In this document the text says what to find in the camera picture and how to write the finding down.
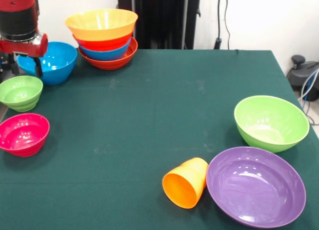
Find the red-orange plastic bowl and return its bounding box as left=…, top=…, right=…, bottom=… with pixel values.
left=78, top=37, right=139, bottom=71
left=72, top=30, right=134, bottom=52

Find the large green plastic bowl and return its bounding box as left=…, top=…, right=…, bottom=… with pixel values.
left=234, top=95, right=311, bottom=154

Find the black wall cable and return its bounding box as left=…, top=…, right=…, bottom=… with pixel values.
left=213, top=0, right=231, bottom=50

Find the black wheeled base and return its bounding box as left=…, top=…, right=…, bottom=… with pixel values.
left=286, top=55, right=319, bottom=102
left=0, top=53, right=19, bottom=85

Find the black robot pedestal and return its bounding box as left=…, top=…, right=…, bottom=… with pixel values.
left=117, top=0, right=201, bottom=50

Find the blue and white cable bundle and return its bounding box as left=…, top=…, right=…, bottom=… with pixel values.
left=298, top=68, right=319, bottom=126

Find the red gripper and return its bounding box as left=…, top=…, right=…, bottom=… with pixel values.
left=0, top=33, right=48, bottom=78

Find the purple plastic bowl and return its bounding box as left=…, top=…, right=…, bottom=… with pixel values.
left=206, top=146, right=307, bottom=229

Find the small green plastic bowl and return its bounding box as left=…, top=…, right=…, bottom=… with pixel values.
left=0, top=75, right=44, bottom=113

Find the dark green tablecloth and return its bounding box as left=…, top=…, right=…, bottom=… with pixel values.
left=0, top=47, right=319, bottom=230

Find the blue plastic bowl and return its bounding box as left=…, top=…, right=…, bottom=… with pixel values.
left=79, top=38, right=132, bottom=61
left=16, top=41, right=78, bottom=86

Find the orange plastic cup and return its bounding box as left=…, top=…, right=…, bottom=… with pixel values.
left=162, top=157, right=209, bottom=210

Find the large orange plastic bowl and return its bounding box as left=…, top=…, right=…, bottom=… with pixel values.
left=64, top=8, right=139, bottom=41

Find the pink plastic bowl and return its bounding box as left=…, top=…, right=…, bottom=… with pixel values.
left=0, top=113, right=50, bottom=158

